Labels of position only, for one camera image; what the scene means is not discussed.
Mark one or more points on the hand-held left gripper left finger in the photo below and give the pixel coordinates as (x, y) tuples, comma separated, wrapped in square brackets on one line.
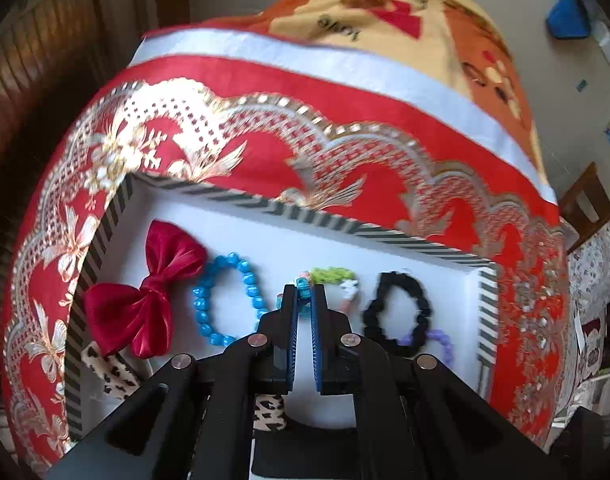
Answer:
[(292, 340)]

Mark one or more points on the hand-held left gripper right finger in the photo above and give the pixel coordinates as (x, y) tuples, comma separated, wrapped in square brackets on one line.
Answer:
[(315, 345)]

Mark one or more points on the black scrunchie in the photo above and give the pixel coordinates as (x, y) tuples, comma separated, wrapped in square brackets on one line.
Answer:
[(372, 317)]

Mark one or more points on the striped cardboard box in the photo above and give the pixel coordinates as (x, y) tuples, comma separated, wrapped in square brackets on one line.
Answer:
[(285, 240)]

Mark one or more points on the red velvet hair bow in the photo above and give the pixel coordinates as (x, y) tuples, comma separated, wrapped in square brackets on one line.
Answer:
[(150, 290)]

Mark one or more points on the leopard print hair bow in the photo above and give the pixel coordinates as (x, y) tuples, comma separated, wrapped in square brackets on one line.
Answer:
[(112, 375)]

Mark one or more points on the red floral tablecloth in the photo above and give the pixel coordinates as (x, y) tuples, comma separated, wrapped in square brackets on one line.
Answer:
[(335, 130)]

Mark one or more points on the white cloth strip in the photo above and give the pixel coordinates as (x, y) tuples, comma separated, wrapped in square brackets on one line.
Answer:
[(310, 62)]

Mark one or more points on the floral grey cushion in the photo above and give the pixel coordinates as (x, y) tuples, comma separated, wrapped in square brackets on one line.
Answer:
[(600, 265)]

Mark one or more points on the wooden chair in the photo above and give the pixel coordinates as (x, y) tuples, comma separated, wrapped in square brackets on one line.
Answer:
[(585, 200)]

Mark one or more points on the orange printed blanket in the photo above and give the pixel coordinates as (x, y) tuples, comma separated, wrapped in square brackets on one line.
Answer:
[(385, 20)]

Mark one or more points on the wooden door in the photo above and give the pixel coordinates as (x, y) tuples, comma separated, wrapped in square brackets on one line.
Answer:
[(50, 35)]

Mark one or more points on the white wall socket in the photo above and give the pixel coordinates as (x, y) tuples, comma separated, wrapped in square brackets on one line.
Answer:
[(607, 42)]

